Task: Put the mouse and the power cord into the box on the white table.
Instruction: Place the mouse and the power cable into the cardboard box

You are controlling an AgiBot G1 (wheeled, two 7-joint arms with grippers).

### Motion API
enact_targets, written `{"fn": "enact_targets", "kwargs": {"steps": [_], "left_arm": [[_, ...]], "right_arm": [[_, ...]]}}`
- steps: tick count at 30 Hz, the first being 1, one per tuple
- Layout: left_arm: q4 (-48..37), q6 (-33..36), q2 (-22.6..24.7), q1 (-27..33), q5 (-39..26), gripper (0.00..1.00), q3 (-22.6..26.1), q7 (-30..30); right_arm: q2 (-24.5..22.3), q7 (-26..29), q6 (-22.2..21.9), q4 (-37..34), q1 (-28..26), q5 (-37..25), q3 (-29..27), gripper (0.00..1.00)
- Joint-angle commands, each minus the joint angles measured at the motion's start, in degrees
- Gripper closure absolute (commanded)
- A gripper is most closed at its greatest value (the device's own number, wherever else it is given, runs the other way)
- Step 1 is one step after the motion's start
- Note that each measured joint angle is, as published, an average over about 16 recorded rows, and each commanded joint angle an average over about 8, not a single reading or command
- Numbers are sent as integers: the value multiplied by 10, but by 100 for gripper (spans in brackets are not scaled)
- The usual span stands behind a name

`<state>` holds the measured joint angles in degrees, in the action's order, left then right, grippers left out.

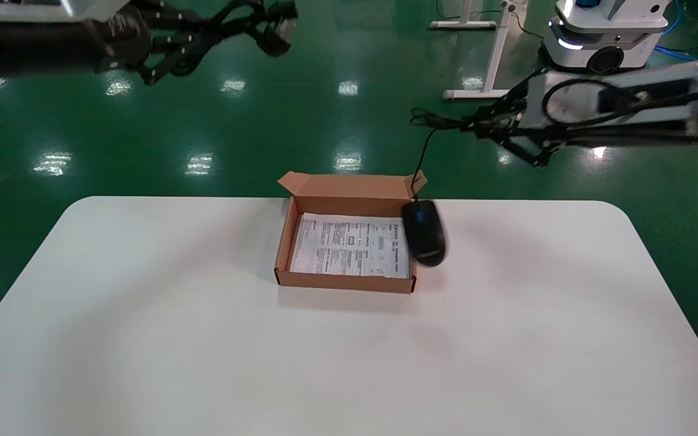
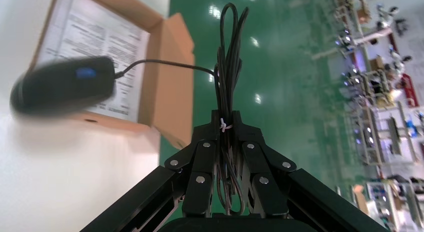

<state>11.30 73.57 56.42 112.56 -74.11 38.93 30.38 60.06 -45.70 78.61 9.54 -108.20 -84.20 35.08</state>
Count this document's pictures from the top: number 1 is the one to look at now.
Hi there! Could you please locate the printed paper manual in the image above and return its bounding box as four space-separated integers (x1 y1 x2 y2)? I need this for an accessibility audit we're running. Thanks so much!
289 212 411 280

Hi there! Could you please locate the black wired computer mouse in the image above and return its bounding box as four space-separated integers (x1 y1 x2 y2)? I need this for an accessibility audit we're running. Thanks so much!
401 107 468 269

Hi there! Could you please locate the blue floor cable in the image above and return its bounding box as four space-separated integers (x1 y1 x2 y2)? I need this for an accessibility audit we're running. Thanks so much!
654 0 698 62

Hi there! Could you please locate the brown cardboard box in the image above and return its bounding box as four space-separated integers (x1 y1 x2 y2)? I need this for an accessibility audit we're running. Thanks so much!
274 170 428 295

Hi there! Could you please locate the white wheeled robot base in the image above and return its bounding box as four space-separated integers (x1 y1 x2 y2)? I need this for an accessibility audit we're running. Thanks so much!
540 0 671 74

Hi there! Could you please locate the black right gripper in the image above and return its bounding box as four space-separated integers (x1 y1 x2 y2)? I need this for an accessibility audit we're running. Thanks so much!
464 68 610 167

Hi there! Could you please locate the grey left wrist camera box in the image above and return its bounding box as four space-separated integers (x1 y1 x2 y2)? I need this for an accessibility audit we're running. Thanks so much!
0 0 77 19

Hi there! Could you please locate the white desk leg frame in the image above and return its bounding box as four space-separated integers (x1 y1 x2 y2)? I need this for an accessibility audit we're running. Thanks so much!
429 0 528 102

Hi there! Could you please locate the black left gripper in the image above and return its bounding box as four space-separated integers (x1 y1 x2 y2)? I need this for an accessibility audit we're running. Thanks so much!
85 0 234 85

